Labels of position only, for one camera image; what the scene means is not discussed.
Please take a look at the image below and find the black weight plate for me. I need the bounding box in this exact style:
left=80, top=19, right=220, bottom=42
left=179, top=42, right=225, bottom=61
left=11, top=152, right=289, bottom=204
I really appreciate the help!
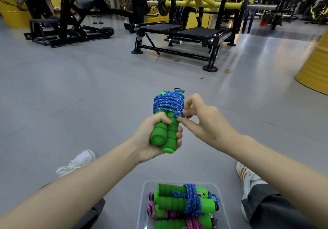
left=158, top=0, right=171, bottom=17

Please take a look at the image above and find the black squat rack platform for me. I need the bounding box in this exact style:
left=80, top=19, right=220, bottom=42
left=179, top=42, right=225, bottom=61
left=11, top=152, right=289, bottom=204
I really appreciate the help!
left=124, top=0, right=253, bottom=73

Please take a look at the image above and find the black yellow gym machine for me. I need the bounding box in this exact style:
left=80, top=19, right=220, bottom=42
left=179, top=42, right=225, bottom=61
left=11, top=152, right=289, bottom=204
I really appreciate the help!
left=305, top=0, right=328, bottom=25

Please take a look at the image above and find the person's white sneaker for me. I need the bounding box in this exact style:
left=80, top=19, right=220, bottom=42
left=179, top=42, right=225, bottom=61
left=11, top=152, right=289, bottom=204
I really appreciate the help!
left=56, top=149, right=97, bottom=180
left=235, top=161, right=268, bottom=223

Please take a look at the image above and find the large yellow barrel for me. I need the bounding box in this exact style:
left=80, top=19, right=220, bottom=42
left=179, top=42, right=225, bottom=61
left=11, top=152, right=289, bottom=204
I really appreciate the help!
left=295, top=29, right=328, bottom=96

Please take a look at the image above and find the black wheeled gym machine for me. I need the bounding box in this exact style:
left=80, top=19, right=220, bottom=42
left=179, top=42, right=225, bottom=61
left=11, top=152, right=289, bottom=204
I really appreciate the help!
left=23, top=0, right=115, bottom=48

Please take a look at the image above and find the person's right white sneaker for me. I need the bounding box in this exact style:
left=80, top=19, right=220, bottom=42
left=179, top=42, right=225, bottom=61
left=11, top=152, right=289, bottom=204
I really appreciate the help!
left=235, top=161, right=268, bottom=223

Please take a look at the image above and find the person's leg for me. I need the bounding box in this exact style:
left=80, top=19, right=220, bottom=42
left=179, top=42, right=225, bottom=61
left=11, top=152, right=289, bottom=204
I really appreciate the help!
left=40, top=183, right=106, bottom=229
left=242, top=184, right=319, bottom=229

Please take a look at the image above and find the person's left leg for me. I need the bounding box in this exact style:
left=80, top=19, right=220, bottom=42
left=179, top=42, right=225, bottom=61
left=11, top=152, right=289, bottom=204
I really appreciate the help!
left=40, top=183, right=106, bottom=229

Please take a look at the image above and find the person's left forearm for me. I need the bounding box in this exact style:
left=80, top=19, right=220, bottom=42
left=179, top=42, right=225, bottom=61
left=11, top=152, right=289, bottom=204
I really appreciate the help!
left=0, top=139, right=144, bottom=229

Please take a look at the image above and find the clear plastic box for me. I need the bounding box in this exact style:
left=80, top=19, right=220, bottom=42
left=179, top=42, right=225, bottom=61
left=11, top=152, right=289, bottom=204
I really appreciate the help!
left=136, top=180, right=231, bottom=229

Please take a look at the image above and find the person's left hand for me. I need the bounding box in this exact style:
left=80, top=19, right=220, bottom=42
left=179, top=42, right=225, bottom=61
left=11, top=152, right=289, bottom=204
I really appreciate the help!
left=132, top=112, right=184, bottom=164

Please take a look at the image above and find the person's left white sneaker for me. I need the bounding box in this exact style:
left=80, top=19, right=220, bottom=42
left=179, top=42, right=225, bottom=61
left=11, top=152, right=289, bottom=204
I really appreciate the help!
left=56, top=149, right=97, bottom=180

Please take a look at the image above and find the person's right forearm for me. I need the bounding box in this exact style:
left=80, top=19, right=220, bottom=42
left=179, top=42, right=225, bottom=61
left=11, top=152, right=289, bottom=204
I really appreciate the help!
left=225, top=134, right=328, bottom=229

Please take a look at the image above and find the person's right hand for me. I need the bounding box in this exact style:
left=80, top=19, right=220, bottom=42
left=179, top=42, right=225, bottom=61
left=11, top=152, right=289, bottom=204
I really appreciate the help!
left=177, top=93, right=244, bottom=155

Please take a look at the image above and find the blue skipping rope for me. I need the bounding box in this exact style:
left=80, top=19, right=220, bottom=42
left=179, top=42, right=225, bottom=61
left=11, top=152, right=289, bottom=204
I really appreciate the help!
left=153, top=183, right=220, bottom=216
left=150, top=88, right=186, bottom=154

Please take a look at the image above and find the person's right leg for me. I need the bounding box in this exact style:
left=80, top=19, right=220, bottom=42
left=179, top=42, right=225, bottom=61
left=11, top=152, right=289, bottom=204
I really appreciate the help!
left=242, top=184, right=319, bottom=229

